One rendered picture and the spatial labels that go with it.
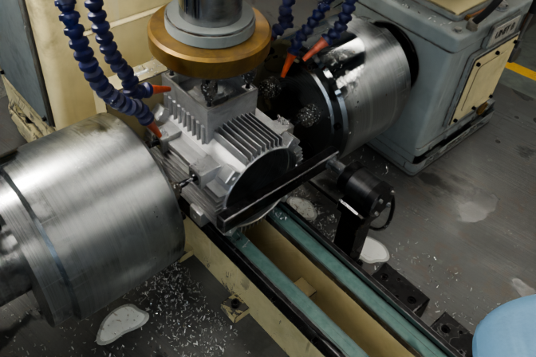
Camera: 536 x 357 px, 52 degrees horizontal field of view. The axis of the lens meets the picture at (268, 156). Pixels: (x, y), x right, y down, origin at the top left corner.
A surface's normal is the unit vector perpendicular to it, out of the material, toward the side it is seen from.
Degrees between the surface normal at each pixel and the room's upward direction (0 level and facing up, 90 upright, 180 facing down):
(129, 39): 90
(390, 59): 43
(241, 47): 0
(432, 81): 90
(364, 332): 90
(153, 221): 62
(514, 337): 51
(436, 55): 90
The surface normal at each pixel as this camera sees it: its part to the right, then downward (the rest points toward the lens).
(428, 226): 0.08, -0.72
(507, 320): -0.69, -0.62
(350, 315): -0.74, 0.42
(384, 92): 0.63, 0.15
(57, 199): 0.35, -0.43
